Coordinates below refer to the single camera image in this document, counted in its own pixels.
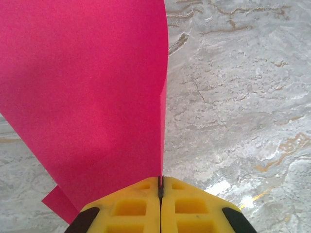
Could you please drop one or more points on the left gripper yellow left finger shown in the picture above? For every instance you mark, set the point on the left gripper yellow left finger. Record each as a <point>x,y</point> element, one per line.
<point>128,211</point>

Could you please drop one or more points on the pink square paper sheet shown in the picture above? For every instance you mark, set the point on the pink square paper sheet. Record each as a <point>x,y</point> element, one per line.
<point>85,85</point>

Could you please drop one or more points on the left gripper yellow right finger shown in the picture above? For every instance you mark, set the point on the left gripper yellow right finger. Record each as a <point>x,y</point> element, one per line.
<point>189,211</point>

